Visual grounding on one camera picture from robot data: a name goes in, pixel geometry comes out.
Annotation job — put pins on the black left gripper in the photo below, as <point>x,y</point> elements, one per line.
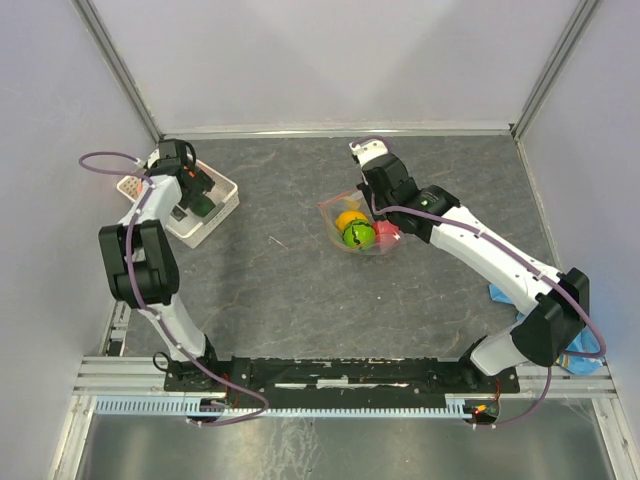
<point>190,166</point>

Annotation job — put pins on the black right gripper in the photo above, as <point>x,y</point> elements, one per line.
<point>366,190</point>

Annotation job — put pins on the red apple toy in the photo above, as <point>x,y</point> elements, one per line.
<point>386,232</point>

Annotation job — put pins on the dark green avocado toy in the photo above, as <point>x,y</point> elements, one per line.
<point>201,206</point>

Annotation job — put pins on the yellow lemon toy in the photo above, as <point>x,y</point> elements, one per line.
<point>347,217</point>

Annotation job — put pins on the green watermelon toy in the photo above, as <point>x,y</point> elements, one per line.
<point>359,234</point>

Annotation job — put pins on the clear zip top bag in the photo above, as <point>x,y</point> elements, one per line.
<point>351,200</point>

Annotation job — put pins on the white plastic basket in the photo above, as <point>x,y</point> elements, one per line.
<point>220,200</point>

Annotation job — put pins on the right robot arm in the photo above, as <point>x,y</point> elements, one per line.
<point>553,304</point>

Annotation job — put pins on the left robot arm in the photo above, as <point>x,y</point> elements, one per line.
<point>142,270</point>

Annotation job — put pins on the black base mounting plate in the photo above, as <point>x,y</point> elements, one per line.
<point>324,383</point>

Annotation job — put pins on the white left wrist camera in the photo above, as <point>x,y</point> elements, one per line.
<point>144,164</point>

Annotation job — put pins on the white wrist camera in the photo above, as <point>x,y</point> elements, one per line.
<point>144,164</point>
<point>365,150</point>

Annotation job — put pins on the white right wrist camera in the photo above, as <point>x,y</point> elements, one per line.
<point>365,150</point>

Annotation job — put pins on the aluminium frame rail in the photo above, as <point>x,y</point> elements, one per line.
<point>136,376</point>

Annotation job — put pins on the light blue cable duct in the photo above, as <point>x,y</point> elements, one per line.
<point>197,407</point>

